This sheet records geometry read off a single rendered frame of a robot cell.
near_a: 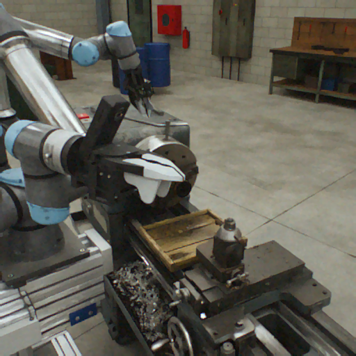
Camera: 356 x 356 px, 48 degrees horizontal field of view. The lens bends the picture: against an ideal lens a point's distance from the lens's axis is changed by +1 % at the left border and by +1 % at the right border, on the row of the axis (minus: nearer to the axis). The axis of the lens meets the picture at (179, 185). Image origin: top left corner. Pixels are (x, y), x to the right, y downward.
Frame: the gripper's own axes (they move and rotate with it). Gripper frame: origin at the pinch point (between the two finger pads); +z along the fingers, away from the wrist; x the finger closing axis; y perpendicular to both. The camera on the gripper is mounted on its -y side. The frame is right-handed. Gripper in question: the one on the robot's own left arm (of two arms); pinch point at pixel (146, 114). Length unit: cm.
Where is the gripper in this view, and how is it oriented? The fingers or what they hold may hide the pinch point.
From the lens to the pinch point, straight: 159.8
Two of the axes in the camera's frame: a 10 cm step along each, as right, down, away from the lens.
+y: 4.8, 3.8, -7.9
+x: 8.3, -4.8, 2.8
